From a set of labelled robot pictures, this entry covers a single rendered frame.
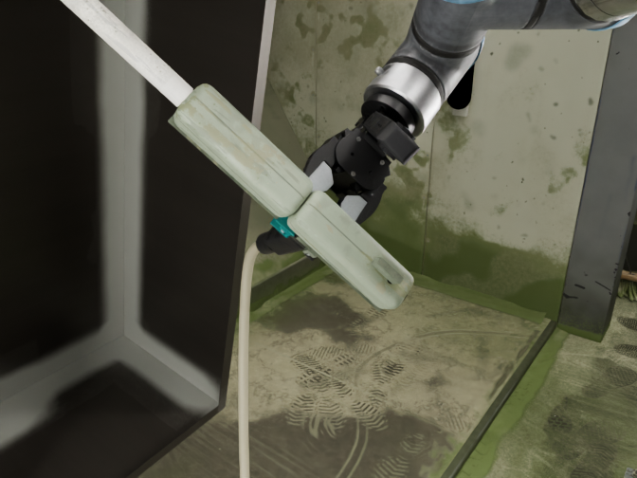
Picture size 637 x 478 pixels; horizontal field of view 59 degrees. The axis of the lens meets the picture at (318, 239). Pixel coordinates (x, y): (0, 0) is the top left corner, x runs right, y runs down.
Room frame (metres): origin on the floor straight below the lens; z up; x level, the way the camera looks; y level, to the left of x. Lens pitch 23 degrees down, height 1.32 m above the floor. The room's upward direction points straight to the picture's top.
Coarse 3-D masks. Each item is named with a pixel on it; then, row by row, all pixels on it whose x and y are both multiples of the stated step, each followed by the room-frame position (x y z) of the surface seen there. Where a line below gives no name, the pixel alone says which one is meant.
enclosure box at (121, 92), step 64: (0, 0) 0.95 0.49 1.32; (128, 0) 1.14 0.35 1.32; (192, 0) 1.05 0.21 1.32; (256, 0) 0.97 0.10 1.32; (0, 64) 0.95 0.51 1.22; (64, 64) 1.05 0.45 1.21; (128, 64) 1.15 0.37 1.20; (192, 64) 1.05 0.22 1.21; (256, 64) 0.97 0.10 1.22; (0, 128) 0.96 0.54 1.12; (64, 128) 1.06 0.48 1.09; (128, 128) 1.17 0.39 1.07; (0, 192) 0.96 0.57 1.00; (64, 192) 1.07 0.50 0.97; (128, 192) 1.18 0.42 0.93; (192, 192) 1.07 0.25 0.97; (0, 256) 0.96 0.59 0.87; (64, 256) 1.08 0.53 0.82; (128, 256) 1.20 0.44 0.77; (192, 256) 1.08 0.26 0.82; (0, 320) 0.97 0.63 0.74; (64, 320) 1.09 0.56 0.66; (128, 320) 1.22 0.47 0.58; (192, 320) 1.09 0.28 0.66; (0, 384) 0.97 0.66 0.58; (64, 384) 1.04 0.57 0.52; (128, 384) 1.07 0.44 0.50; (192, 384) 1.10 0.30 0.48; (0, 448) 0.86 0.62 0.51; (64, 448) 0.88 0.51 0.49; (128, 448) 0.90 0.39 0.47
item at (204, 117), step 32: (64, 0) 0.56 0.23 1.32; (96, 0) 0.57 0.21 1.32; (96, 32) 0.57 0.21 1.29; (128, 32) 0.57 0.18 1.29; (160, 64) 0.56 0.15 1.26; (192, 96) 0.55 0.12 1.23; (192, 128) 0.54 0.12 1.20; (224, 128) 0.55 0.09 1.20; (256, 128) 0.57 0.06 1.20; (224, 160) 0.55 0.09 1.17; (256, 160) 0.55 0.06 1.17; (288, 160) 0.56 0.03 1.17; (256, 192) 0.55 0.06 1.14; (288, 192) 0.54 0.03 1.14; (320, 192) 0.56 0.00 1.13; (288, 224) 0.56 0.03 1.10; (320, 224) 0.54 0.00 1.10; (352, 224) 0.56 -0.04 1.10; (320, 256) 0.57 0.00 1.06; (352, 256) 0.54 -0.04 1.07; (384, 256) 0.55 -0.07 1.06; (384, 288) 0.54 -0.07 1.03
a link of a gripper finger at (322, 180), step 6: (324, 162) 0.62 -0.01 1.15; (318, 168) 0.62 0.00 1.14; (324, 168) 0.62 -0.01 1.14; (330, 168) 0.62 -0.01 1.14; (312, 174) 0.61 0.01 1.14; (318, 174) 0.62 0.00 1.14; (324, 174) 0.62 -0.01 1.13; (330, 174) 0.62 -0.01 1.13; (312, 180) 0.61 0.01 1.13; (318, 180) 0.61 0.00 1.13; (324, 180) 0.61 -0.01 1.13; (330, 180) 0.62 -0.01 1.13; (318, 186) 0.61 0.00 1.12; (324, 186) 0.61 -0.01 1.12; (330, 186) 0.61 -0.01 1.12
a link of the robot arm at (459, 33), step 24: (432, 0) 0.68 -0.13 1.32; (456, 0) 0.65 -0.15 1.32; (480, 0) 0.64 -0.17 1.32; (504, 0) 0.66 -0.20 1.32; (528, 0) 0.66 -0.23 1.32; (432, 24) 0.69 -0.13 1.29; (456, 24) 0.67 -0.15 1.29; (480, 24) 0.67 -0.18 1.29; (504, 24) 0.68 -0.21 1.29; (432, 48) 0.71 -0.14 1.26; (456, 48) 0.70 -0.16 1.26
